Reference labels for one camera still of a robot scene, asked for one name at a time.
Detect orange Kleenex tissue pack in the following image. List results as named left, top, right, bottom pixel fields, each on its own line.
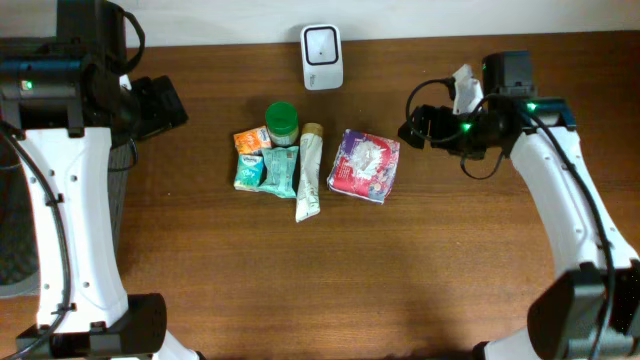
left=233, top=126, right=272, bottom=155

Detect teal Kleenex tissue pack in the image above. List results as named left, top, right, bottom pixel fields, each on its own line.
left=233, top=155, right=264, bottom=191

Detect green lid jar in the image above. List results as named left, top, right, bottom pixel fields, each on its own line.
left=265, top=102, right=299, bottom=147

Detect red purple package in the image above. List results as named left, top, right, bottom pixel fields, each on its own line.
left=327, top=129, right=400, bottom=204

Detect teal snack pouch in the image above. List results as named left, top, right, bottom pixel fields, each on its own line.
left=258, top=146, right=299, bottom=199

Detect white cream tube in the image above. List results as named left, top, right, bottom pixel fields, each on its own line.
left=295, top=123, right=324, bottom=222

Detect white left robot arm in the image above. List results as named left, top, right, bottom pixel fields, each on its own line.
left=1, top=1, right=197, bottom=359

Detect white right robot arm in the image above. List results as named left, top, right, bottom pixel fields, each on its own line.
left=398, top=51, right=639, bottom=359

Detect white barcode scanner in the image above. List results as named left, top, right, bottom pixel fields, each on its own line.
left=300, top=24, right=344, bottom=91

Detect grey plastic basket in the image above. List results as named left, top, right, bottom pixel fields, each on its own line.
left=1, top=138, right=132, bottom=299

